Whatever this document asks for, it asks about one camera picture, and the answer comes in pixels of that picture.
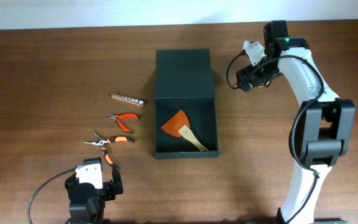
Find socket set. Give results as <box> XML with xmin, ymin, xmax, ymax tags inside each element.
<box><xmin>111</xmin><ymin>93</ymin><xmax>144</xmax><ymax>107</ymax></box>

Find dark green open box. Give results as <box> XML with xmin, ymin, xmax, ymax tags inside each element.
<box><xmin>154</xmin><ymin>49</ymin><xmax>219</xmax><ymax>159</ymax></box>

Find red black diagonal cutters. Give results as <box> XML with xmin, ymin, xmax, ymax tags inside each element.
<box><xmin>108</xmin><ymin>112</ymin><xmax>141</xmax><ymax>134</ymax></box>

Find orange spatula with wooden handle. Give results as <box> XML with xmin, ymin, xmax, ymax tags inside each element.
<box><xmin>160</xmin><ymin>110</ymin><xmax>209</xmax><ymax>152</ymax></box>

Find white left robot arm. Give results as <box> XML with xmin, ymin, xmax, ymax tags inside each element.
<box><xmin>65</xmin><ymin>157</ymin><xmax>123</xmax><ymax>223</ymax></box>

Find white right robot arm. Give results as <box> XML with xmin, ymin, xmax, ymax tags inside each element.
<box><xmin>232</xmin><ymin>21</ymin><xmax>356</xmax><ymax>223</ymax></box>

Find orange black needle-nose pliers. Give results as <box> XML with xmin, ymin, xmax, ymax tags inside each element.
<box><xmin>85</xmin><ymin>129</ymin><xmax>135</xmax><ymax>170</ymax></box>

